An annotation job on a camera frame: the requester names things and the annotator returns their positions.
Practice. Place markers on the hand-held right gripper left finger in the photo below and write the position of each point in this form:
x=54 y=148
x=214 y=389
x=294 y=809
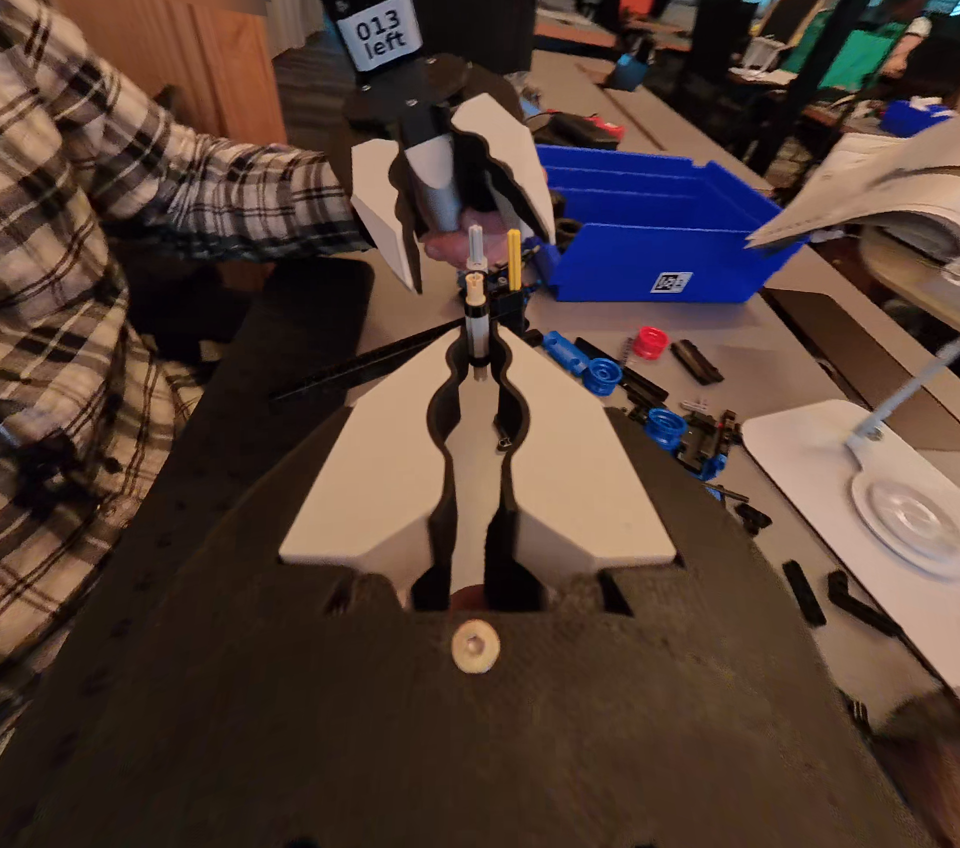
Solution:
x=360 y=488

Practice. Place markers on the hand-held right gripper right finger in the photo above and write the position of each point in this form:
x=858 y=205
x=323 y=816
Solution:
x=592 y=488

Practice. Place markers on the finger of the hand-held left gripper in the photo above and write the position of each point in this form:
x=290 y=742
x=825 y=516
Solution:
x=502 y=135
x=379 y=203

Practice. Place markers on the black beam frame assembly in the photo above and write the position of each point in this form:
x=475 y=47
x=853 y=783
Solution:
x=337 y=370

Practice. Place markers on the yellow axle with black connector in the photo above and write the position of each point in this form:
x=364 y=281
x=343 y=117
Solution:
x=514 y=259

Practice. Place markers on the person's left forearm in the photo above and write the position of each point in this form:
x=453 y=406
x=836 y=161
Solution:
x=262 y=203

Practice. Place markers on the grey desk with slot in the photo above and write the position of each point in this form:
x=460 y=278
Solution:
x=690 y=113

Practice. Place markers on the person's left hand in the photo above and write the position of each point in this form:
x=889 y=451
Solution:
x=457 y=248

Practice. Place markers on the person's right hand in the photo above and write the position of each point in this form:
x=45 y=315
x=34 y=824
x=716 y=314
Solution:
x=469 y=599

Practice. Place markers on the black power adapter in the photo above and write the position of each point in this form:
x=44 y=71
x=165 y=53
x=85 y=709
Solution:
x=570 y=129

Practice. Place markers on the blue wheel hub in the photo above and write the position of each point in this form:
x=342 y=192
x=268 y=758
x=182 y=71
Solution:
x=666 y=426
x=602 y=375

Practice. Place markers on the black rubber tyre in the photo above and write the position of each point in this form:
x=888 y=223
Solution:
x=568 y=231

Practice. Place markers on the pile of black and blue bricks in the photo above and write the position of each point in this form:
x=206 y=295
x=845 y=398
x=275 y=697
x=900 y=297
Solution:
x=645 y=383

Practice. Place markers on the large black chair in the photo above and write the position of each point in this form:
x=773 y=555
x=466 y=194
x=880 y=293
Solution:
x=480 y=0

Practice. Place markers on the black dotted mat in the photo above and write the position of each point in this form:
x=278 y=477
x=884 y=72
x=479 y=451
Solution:
x=300 y=308

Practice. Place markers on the small white angled beam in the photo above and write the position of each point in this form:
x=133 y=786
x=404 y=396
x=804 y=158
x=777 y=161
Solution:
x=695 y=404

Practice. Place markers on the long thin black axle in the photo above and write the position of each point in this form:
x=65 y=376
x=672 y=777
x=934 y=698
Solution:
x=729 y=492

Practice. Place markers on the blue curved panel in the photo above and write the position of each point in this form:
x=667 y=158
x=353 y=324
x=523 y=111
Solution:
x=564 y=351

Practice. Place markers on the red wheel hub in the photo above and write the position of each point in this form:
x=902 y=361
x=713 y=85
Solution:
x=651 y=343

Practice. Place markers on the black grooved block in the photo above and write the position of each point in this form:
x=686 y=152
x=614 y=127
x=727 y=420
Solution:
x=696 y=362

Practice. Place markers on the blue storage bin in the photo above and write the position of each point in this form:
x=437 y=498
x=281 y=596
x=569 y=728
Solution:
x=637 y=255

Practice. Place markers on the wooden pillar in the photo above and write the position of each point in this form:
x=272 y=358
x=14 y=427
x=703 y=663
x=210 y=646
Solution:
x=225 y=83

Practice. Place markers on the black office chair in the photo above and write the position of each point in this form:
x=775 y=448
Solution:
x=720 y=30

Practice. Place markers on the person in plaid shirt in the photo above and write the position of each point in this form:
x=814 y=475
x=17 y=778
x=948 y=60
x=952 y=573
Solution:
x=60 y=375

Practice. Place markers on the green panel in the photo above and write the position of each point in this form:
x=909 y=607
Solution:
x=855 y=53

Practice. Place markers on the instruction booklet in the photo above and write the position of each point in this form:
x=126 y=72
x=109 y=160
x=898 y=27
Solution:
x=862 y=188

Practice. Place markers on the black pole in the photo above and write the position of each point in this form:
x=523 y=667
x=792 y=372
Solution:
x=847 y=15

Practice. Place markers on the small blue bin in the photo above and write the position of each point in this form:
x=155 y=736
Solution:
x=915 y=119

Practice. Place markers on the black toy set box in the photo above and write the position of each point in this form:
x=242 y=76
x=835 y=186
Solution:
x=930 y=773

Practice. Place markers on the black chassis on blue frame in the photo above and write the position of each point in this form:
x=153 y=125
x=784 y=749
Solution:
x=709 y=447

